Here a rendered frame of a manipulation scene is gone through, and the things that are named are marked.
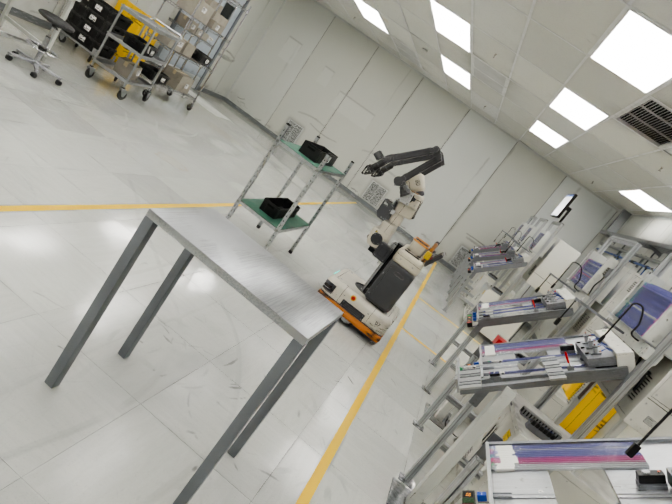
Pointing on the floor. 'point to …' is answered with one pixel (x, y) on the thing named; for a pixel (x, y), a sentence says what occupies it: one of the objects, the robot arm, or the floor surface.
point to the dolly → (95, 27)
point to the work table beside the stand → (277, 294)
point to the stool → (43, 46)
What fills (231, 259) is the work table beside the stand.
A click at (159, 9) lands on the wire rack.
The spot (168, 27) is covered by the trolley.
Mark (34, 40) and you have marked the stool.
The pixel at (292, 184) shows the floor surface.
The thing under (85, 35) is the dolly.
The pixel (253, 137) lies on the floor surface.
